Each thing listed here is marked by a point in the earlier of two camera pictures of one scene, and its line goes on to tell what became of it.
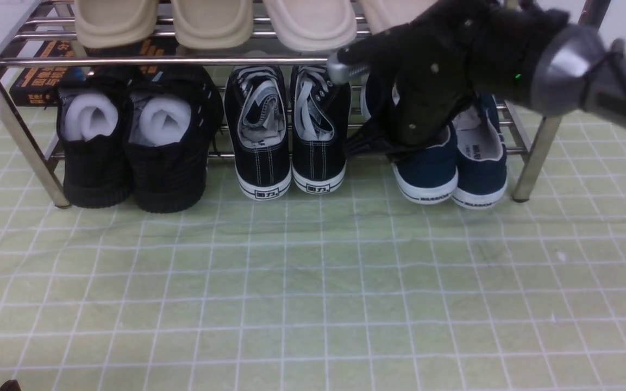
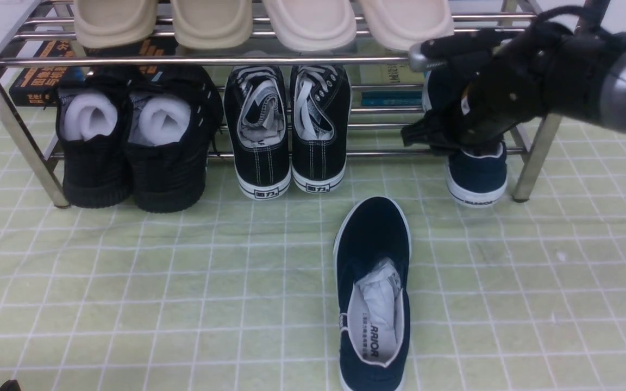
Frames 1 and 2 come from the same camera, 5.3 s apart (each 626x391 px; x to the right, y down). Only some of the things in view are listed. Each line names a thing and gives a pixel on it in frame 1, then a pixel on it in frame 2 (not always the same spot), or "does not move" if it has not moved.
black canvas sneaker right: x=320 y=114 does not move
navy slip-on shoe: x=480 y=155 does not move
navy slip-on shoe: x=428 y=175 to x=372 y=253
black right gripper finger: x=11 y=385 does not move
